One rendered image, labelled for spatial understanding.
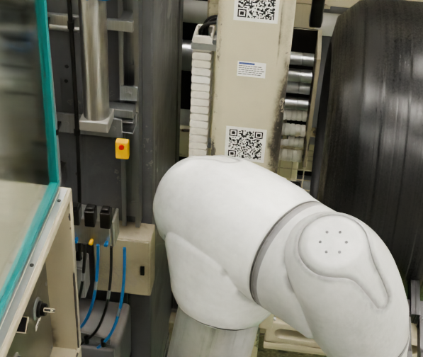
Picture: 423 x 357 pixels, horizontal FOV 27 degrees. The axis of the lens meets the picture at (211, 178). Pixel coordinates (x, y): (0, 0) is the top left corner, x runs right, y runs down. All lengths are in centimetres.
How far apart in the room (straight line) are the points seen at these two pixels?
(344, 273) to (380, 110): 65
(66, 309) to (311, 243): 84
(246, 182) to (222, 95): 65
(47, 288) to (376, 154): 61
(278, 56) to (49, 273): 55
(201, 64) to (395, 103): 35
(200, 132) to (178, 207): 68
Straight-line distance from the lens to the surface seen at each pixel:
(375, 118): 147
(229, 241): 95
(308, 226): 88
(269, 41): 154
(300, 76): 203
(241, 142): 166
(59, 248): 154
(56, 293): 161
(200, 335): 105
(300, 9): 215
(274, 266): 91
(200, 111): 164
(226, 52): 156
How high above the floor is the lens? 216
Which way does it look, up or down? 37 degrees down
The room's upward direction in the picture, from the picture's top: 3 degrees clockwise
